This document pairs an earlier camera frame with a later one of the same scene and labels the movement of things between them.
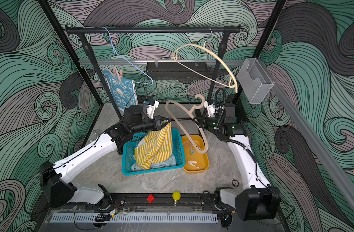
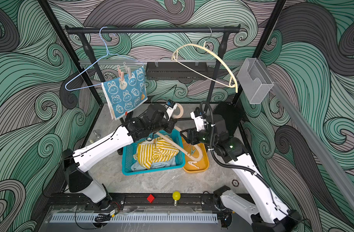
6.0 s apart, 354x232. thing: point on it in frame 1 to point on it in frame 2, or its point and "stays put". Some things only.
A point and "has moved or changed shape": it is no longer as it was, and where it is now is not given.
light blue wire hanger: [114, 51] to [70, 89]
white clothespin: [191, 163] stays put
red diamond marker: [151, 198] stays put
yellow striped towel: [154, 144] has moved or changed shape
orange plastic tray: [195, 161] stays put
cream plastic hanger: [202, 74] stays put
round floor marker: [235, 182] stays put
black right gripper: [203, 124] to [192, 134]
